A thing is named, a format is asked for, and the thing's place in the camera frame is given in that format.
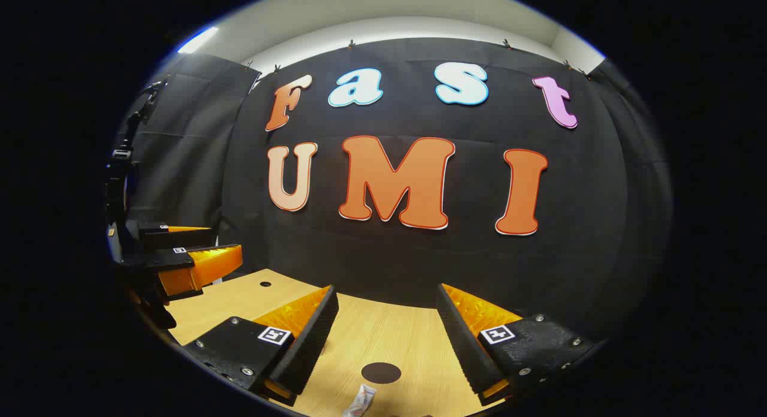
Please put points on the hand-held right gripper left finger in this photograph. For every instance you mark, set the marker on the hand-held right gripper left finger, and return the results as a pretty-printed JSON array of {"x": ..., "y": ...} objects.
[{"x": 311, "y": 345}]

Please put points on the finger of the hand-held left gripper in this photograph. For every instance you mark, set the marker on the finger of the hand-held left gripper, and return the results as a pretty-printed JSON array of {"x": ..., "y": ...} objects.
[
  {"x": 180, "y": 238},
  {"x": 174, "y": 260}
]

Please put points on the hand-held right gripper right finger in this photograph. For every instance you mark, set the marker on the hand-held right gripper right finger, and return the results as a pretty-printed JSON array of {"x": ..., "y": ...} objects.
[{"x": 461, "y": 345}]

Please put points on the white toothpaste tube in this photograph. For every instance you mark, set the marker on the white toothpaste tube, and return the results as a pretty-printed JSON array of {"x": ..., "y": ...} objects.
[{"x": 359, "y": 400}]

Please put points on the dark round coaster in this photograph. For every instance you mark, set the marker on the dark round coaster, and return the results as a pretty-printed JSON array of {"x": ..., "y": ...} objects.
[{"x": 381, "y": 372}]

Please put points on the wooden desktop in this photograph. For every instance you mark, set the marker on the wooden desktop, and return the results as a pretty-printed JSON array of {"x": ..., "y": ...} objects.
[{"x": 371, "y": 339}]

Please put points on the black backdrop cloth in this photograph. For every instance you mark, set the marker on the black backdrop cloth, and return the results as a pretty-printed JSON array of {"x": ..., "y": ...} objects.
[{"x": 419, "y": 267}]

